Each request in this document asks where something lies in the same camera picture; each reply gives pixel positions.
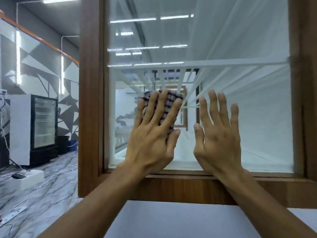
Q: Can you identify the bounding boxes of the person's right hand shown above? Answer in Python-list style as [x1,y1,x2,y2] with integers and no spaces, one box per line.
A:
[193,90,244,180]

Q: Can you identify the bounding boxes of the person's left hand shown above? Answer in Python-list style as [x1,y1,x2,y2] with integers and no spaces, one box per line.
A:
[121,89,183,175]

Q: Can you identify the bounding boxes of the blue white checkered cloth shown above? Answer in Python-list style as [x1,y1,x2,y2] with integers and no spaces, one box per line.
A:
[140,89,185,141]

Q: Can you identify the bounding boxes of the wooden glass display cabinet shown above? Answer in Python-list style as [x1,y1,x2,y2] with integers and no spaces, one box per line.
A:
[78,0,317,238]

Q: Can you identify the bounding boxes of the person's right forearm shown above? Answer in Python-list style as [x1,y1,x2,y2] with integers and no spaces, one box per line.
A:
[215,168,317,238]

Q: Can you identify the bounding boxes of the person's left forearm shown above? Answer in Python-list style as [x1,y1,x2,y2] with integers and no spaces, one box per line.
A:
[37,162,152,238]

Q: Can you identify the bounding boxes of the black glass door fridge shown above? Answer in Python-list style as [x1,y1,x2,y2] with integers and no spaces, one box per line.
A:
[9,94,59,168]

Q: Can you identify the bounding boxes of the black bin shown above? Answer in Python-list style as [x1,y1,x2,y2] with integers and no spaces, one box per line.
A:
[57,136,70,155]

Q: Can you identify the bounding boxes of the white box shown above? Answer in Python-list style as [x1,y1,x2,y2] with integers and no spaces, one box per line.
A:
[7,170,45,191]

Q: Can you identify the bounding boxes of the dark grey panel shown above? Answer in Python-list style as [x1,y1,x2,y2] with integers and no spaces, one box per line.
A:
[0,135,10,169]

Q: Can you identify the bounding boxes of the orange handrail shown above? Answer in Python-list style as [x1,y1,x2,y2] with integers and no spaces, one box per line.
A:
[0,11,80,65]

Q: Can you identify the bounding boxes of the white power strip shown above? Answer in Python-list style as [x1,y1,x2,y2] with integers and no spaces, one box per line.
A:
[0,207,26,225]

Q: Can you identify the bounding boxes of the ceiling light tube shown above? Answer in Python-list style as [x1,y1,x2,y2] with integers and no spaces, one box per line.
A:
[42,0,81,4]

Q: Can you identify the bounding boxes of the tangled white floor cables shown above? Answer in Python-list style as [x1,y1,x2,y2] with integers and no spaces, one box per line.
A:
[0,162,79,221]

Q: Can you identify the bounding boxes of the vertical wall light strip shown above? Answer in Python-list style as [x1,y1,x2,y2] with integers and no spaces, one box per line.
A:
[60,56,65,95]
[16,31,22,85]

